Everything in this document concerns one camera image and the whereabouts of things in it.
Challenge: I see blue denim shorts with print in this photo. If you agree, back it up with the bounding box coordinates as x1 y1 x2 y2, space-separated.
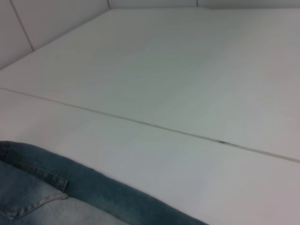
0 140 209 225

